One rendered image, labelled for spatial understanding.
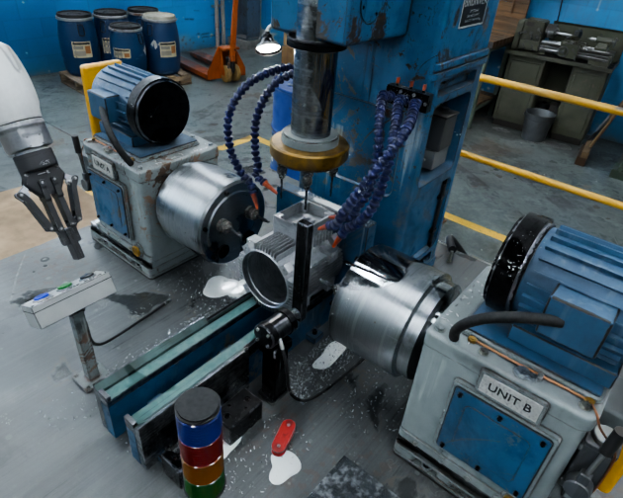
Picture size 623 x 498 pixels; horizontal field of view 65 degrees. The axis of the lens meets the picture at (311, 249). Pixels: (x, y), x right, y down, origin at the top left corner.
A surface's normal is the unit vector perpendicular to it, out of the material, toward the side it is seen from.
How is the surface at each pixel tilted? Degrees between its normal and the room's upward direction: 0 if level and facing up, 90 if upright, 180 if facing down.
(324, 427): 0
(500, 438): 90
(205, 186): 24
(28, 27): 90
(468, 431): 90
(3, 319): 0
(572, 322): 90
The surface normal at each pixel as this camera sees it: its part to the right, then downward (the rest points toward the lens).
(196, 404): 0.07, -0.83
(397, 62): -0.63, 0.40
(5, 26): 0.77, 0.40
